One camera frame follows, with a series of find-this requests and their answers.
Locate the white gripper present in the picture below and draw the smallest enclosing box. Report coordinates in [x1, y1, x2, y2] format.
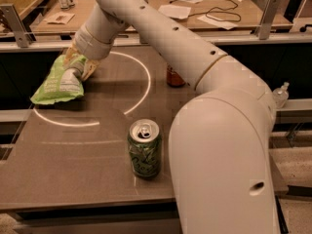
[62, 23, 116, 81]

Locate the green jalapeno chip bag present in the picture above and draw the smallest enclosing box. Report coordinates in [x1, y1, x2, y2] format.
[30, 55, 87, 105]

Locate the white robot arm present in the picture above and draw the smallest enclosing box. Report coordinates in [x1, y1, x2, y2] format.
[74, 0, 281, 234]

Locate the red Coca-Cola can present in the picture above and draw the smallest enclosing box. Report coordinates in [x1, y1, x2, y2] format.
[167, 65, 185, 88]

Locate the green soda can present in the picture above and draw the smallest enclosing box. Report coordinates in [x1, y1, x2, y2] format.
[128, 119, 162, 179]

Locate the brown paper packet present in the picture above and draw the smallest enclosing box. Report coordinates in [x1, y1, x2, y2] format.
[45, 12, 74, 24]

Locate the white paper sheet centre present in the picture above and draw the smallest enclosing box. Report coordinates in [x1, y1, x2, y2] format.
[158, 5, 191, 20]

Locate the white paper sheet right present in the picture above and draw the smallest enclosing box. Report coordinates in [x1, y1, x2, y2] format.
[198, 16, 237, 30]

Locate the clear sanitizer bottle right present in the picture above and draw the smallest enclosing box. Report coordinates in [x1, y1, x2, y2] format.
[273, 82, 290, 108]

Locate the left metal bracket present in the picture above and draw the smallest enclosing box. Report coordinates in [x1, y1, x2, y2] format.
[1, 4, 32, 48]

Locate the metal bracket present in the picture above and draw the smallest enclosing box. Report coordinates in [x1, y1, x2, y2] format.
[255, 0, 281, 40]
[1, 4, 32, 48]

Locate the black cable on desk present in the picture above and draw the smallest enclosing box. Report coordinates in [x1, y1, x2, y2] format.
[169, 0, 242, 23]

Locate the right metal bracket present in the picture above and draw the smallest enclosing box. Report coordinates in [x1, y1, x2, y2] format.
[255, 0, 281, 40]

